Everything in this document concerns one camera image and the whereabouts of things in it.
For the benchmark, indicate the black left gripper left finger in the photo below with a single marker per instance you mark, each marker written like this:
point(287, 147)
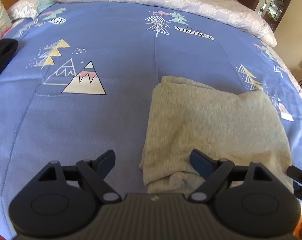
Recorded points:
point(80, 183)

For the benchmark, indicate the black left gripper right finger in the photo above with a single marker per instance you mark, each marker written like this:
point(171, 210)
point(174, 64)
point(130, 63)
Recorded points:
point(219, 174)

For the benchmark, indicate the grey sweatpants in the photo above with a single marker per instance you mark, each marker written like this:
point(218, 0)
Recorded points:
point(186, 115)

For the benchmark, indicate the blue patterned bed cover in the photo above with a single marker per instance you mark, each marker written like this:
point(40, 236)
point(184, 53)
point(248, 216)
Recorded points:
point(82, 78)

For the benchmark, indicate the black folded garment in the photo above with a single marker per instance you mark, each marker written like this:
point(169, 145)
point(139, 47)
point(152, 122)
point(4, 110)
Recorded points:
point(8, 48)

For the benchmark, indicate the small floral pillow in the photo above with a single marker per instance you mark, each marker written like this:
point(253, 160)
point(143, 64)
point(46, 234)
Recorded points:
point(28, 8)

